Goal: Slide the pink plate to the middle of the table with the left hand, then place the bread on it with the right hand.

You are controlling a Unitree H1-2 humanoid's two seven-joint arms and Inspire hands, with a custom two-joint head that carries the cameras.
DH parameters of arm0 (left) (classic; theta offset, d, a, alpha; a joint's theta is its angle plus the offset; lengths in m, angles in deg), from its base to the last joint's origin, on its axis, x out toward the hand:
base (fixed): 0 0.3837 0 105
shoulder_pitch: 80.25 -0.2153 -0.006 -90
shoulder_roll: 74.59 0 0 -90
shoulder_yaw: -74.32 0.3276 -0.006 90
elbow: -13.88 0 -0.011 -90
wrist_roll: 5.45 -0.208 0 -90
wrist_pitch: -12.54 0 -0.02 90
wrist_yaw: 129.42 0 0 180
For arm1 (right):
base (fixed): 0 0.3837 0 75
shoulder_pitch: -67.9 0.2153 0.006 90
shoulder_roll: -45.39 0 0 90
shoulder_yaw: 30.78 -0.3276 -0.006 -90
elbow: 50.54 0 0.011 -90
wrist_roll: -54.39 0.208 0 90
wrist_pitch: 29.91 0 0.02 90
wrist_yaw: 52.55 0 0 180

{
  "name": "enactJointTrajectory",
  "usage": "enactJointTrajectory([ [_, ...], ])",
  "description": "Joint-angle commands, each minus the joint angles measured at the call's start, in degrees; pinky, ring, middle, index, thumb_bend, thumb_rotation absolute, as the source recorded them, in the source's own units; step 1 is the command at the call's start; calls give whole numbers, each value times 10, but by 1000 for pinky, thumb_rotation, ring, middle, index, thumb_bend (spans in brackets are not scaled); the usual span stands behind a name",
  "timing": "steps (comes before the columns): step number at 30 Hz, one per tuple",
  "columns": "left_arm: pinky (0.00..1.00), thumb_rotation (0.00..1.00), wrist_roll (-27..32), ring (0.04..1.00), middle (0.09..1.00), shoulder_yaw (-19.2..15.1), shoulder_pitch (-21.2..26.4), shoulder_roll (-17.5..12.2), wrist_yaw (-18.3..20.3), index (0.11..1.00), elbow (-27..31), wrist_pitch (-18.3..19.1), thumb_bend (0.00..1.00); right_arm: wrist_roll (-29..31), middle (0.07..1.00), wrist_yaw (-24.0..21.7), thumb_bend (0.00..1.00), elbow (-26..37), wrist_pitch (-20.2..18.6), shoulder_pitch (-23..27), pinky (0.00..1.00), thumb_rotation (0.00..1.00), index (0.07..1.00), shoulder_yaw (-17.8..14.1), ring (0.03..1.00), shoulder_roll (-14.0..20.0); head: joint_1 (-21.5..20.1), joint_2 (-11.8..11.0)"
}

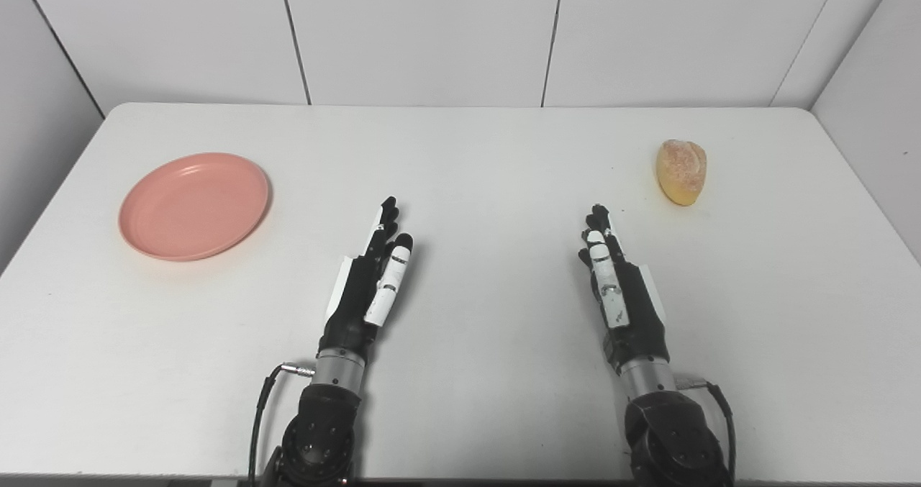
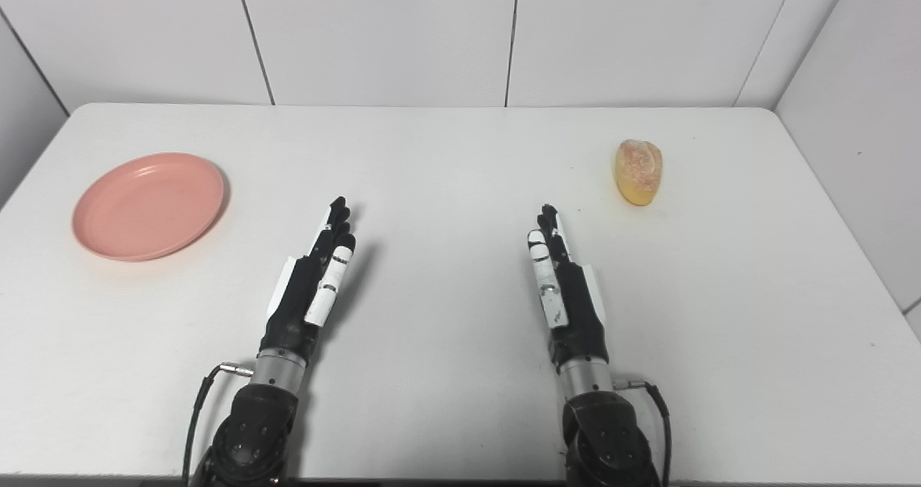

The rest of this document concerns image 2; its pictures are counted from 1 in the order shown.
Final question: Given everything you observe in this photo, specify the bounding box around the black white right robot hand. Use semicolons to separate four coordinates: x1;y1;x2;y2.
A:
527;204;612;368

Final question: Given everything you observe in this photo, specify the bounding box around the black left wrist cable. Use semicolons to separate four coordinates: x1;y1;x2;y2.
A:
181;361;255;485

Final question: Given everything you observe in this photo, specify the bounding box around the pink round plate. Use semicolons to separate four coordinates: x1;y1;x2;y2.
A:
71;152;227;263

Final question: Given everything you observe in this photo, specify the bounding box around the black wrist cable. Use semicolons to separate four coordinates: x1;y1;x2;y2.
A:
181;361;255;485
612;377;674;487

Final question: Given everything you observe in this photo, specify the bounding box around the golden bread roll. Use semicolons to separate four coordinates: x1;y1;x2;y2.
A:
613;139;664;207

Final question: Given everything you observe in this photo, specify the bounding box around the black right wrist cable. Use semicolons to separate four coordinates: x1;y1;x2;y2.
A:
612;377;674;487

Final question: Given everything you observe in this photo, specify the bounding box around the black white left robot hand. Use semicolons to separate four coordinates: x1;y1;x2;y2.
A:
259;196;358;363

